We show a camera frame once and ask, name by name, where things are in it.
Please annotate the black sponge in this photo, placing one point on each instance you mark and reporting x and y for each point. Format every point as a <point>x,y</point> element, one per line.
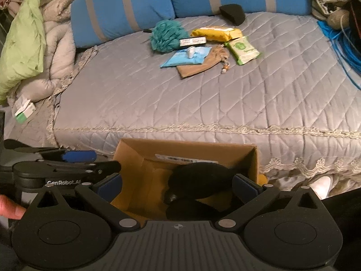
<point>232,12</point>

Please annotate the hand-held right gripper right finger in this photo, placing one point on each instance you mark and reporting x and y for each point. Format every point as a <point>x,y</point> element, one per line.
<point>243,185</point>

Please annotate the yellow wipes packet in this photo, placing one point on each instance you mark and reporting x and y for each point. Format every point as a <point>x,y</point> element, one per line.
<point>217,33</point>

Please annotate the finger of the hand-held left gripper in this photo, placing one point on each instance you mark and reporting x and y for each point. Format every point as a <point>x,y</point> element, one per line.
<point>108,166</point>
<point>80,157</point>

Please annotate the brown cardboard box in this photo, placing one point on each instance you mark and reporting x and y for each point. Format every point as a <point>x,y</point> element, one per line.
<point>135,158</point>

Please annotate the black soft pad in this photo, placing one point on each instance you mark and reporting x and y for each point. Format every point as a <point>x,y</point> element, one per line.
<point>197,177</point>

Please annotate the blue tissue packet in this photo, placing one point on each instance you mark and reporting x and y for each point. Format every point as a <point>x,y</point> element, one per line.
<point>176,59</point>

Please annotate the small white carton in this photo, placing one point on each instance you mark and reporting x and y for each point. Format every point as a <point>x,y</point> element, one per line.
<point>192,42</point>

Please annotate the beige twine ball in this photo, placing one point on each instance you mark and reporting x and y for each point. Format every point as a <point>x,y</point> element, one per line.
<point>338,18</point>

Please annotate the person's left hand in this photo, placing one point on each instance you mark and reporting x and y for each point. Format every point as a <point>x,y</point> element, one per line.
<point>11,207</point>

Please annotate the teal bath loofah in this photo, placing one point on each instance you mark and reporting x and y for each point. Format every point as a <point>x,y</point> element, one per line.
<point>166,35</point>

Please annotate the light green blanket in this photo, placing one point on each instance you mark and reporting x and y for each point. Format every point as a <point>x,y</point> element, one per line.
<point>25,42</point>

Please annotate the green wipes packet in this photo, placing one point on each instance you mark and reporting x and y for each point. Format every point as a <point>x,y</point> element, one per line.
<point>243,50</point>

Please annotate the green and white carton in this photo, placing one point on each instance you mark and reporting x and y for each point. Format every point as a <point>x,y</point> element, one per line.
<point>24,110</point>

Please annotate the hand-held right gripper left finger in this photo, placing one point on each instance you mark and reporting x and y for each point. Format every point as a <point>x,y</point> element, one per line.
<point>110,184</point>

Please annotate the small white bottle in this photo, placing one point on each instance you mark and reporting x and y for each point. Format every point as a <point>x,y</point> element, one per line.
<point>191,52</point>

